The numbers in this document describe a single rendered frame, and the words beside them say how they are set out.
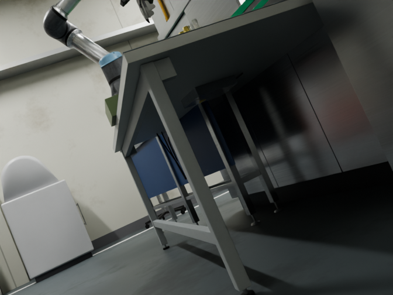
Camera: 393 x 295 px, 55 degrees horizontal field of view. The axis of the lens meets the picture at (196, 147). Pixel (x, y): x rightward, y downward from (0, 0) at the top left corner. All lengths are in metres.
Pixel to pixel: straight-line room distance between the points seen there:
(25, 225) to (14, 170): 0.59
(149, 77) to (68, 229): 3.35
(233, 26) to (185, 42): 0.16
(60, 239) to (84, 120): 1.64
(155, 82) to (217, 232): 0.45
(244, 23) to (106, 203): 4.08
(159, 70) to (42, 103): 4.22
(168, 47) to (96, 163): 4.05
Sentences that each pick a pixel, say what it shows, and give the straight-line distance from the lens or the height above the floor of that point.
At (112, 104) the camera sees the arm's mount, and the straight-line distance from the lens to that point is 1.73.
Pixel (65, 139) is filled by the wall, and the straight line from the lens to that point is 5.13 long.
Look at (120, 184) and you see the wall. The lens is 5.03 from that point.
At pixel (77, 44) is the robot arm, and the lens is 2.13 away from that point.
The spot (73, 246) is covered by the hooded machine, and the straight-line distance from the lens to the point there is 4.31.
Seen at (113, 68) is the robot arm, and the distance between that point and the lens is 1.84.
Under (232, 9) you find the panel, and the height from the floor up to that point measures 1.07.
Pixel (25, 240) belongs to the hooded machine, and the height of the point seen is 0.45.
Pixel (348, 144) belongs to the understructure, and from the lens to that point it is 1.79.
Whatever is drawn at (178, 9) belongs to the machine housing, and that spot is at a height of 1.37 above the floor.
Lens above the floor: 0.37
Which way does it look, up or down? 3 degrees up
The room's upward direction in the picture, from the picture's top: 24 degrees counter-clockwise
